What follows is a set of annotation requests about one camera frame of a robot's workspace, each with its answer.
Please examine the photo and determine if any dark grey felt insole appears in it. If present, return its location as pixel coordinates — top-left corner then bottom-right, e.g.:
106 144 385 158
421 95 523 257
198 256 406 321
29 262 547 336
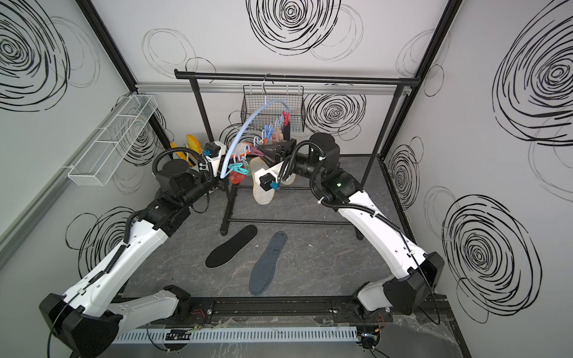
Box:
249 231 288 296

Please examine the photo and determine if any blue clothespin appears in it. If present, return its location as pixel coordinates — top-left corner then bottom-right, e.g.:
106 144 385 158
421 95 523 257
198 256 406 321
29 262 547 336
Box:
262 125 274 141

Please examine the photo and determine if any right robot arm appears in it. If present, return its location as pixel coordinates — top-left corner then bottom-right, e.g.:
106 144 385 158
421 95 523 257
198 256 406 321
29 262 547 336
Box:
249 133 445 315

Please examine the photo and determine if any teal clothespin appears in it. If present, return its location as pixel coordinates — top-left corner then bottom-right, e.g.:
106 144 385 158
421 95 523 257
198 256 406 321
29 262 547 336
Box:
228 162 249 175

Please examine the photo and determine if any red orange-edged insole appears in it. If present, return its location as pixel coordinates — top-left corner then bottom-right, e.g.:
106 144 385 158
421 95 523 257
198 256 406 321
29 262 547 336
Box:
229 171 247 185

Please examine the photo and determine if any white orange-edged insole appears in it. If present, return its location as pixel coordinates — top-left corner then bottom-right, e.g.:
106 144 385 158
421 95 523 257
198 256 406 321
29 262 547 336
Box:
232 142 252 158

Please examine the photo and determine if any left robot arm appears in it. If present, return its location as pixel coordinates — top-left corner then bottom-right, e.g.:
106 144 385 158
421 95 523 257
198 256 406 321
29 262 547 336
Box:
39 141 228 357

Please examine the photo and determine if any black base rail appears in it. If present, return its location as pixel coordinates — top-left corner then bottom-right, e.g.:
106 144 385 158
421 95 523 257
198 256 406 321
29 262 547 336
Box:
133 292 453 325

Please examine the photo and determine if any orange-yellow insole in toaster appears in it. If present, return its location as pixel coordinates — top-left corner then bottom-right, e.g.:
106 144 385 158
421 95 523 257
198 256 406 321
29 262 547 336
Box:
170 142 188 161

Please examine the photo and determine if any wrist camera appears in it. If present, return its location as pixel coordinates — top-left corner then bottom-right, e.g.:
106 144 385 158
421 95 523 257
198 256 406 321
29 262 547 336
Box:
203 141 227 178
255 161 284 192

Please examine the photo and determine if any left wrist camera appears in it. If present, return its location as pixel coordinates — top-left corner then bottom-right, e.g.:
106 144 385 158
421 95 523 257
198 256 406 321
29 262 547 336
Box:
203 141 227 178

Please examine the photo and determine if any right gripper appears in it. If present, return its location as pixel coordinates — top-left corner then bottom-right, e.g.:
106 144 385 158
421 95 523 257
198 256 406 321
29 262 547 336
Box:
259 140 325 185

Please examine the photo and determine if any pink clothespin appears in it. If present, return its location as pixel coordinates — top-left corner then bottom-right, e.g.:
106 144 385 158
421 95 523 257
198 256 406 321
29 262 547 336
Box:
274 129 284 143

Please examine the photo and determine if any black wire basket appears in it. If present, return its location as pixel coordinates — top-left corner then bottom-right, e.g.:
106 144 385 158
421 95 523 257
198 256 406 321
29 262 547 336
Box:
240 84 307 133

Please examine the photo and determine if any black foam insole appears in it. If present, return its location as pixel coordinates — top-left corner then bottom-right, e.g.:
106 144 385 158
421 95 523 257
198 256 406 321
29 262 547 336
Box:
205 225 258 269

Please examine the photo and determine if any black garment rack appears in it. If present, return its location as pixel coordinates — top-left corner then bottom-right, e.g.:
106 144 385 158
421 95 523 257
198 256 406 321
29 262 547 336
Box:
174 70 422 236

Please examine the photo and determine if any red clothespin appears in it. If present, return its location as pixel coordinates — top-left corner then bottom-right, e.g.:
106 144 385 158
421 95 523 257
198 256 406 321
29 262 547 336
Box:
281 111 289 127

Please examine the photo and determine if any white slotted cable duct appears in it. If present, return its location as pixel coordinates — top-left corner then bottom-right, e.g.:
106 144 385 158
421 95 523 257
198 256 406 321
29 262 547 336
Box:
113 327 360 345

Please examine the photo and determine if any light blue clip hanger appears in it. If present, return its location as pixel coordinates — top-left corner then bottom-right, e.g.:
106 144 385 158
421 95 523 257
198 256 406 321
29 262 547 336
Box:
218 73 292 180

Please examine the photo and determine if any yellow insole in toaster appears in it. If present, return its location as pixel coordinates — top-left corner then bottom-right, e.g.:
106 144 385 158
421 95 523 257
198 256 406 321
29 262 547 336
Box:
186 134 202 154

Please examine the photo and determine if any white mesh wall shelf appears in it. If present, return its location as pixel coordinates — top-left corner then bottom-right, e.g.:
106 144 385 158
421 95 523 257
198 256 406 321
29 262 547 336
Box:
67 94 158 186

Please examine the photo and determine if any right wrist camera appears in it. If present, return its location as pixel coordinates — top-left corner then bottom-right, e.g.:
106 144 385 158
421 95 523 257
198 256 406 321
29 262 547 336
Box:
255 161 284 192

